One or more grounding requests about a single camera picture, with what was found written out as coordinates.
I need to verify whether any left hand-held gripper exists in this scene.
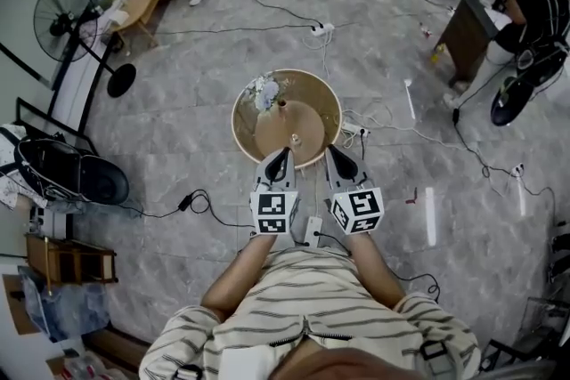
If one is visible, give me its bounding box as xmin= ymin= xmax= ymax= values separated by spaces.
xmin=248 ymin=147 xmax=301 ymax=238

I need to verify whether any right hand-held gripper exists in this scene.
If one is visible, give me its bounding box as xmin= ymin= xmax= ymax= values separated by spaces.
xmin=325 ymin=146 xmax=386 ymax=236

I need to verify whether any person's left forearm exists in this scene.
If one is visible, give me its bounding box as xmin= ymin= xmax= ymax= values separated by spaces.
xmin=199 ymin=232 xmax=280 ymax=324

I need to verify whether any person's right forearm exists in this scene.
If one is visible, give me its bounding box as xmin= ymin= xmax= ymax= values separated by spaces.
xmin=349 ymin=230 xmax=409 ymax=311

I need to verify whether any white power strip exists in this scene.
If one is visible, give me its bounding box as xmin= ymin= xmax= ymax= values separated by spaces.
xmin=303 ymin=214 xmax=323 ymax=248
xmin=341 ymin=121 xmax=371 ymax=140
xmin=309 ymin=22 xmax=337 ymax=38

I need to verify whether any artificial flower bouquet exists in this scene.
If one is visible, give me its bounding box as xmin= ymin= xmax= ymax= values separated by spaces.
xmin=243 ymin=72 xmax=291 ymax=113

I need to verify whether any person's striped cream shirt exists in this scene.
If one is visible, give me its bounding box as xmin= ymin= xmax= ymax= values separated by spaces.
xmin=138 ymin=246 xmax=483 ymax=380

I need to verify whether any dark wooden cabinet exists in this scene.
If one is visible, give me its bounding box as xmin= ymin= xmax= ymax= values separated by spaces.
xmin=437 ymin=0 xmax=514 ymax=88

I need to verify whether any low wooden side table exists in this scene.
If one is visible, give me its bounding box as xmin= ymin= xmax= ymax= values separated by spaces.
xmin=108 ymin=0 xmax=173 ymax=55

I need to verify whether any small wooden shelf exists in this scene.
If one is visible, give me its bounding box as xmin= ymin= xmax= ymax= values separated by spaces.
xmin=23 ymin=232 xmax=119 ymax=287

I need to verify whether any wooden floor platform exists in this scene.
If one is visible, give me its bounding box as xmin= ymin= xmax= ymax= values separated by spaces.
xmin=81 ymin=326 xmax=155 ymax=376

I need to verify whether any black standing fan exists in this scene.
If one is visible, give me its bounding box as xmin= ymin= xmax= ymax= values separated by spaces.
xmin=32 ymin=0 xmax=138 ymax=100

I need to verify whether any pack of clear water bottles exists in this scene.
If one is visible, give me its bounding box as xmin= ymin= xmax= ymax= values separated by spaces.
xmin=59 ymin=350 xmax=119 ymax=380

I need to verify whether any brown cardboard sheet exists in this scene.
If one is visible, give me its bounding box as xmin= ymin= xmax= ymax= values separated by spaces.
xmin=1 ymin=272 xmax=42 ymax=337

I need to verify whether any black power strip cable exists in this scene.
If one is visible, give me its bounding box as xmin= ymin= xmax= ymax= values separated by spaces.
xmin=313 ymin=230 xmax=443 ymax=304

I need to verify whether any black power adapter cable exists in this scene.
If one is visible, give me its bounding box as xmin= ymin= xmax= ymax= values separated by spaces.
xmin=115 ymin=188 xmax=256 ymax=230

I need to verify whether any long black adapter cable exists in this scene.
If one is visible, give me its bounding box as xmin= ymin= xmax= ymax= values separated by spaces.
xmin=451 ymin=52 xmax=558 ymax=233

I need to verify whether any long black floor cable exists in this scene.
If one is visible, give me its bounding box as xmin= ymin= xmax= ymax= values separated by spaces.
xmin=237 ymin=0 xmax=322 ymax=30

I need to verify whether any black strap buckle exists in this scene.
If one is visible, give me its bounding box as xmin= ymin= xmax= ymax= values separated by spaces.
xmin=418 ymin=338 xmax=449 ymax=362
xmin=170 ymin=364 xmax=204 ymax=380

